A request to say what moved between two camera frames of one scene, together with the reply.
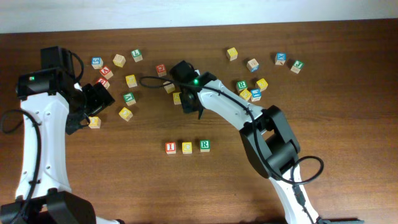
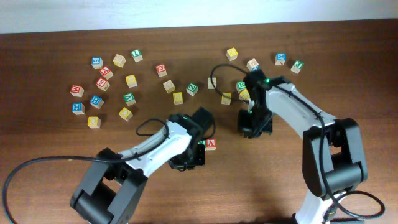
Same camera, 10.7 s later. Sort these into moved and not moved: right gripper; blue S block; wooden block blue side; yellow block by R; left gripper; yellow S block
Moved: right gripper; left gripper
Not moved: yellow block by R; wooden block blue side; yellow S block; blue S block
